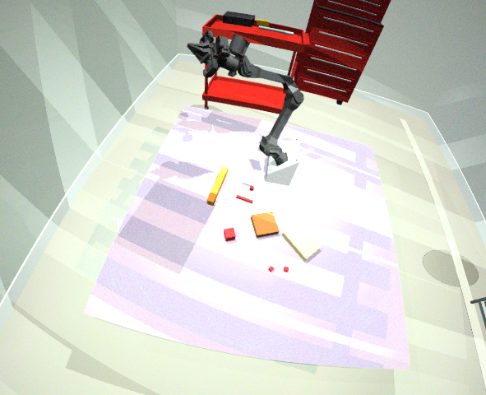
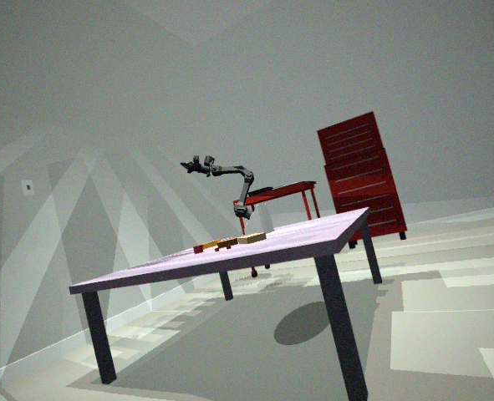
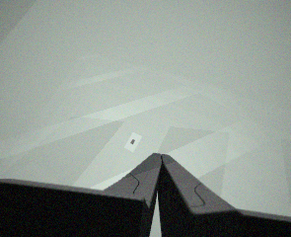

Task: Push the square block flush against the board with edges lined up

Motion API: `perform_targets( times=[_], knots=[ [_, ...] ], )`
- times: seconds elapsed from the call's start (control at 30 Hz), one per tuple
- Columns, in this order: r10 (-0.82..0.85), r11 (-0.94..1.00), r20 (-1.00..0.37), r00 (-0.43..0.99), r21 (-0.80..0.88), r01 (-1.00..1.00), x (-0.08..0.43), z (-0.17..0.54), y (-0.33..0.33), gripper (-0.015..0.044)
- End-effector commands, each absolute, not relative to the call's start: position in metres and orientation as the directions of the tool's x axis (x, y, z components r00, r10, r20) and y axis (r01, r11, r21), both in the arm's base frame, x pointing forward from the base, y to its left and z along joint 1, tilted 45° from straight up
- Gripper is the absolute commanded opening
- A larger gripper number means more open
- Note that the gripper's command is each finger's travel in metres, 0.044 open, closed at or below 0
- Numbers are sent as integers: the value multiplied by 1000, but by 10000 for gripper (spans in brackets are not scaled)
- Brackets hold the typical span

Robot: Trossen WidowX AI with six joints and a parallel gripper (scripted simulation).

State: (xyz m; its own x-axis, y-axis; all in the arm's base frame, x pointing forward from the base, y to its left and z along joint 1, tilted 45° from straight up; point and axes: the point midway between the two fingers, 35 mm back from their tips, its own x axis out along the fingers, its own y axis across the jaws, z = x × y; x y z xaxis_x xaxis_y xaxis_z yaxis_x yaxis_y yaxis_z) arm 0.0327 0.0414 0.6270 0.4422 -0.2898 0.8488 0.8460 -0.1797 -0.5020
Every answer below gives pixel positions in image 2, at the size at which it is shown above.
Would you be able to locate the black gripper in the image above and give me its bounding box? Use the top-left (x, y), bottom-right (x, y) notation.
top-left (180, 160), bottom-right (203, 173)

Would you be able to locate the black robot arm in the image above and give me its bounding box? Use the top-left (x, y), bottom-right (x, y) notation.
top-left (193, 155), bottom-right (254, 220)

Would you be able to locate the yellow and orange long bar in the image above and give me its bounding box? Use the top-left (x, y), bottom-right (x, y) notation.
top-left (202, 239), bottom-right (221, 250)

